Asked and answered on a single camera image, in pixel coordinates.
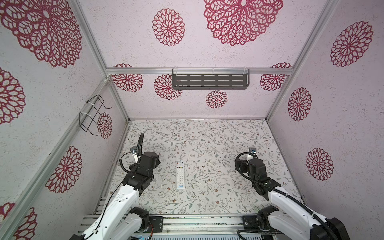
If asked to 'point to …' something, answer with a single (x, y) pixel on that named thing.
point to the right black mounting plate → (258, 222)
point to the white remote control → (180, 175)
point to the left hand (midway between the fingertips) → (146, 161)
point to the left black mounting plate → (157, 222)
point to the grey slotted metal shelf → (210, 78)
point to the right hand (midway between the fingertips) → (245, 156)
